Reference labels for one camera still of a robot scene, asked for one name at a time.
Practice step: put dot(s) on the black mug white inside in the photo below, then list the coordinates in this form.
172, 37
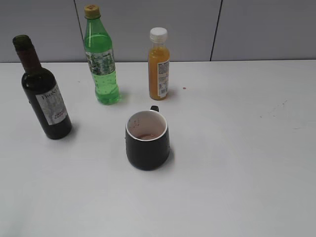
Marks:
147, 139

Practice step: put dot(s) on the dark red wine bottle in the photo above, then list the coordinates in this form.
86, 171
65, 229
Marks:
42, 91

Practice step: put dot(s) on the orange juice bottle white cap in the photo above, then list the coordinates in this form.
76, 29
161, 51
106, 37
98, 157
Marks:
158, 64

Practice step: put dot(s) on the green soda bottle yellow cap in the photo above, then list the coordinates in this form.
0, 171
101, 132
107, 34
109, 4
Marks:
100, 57

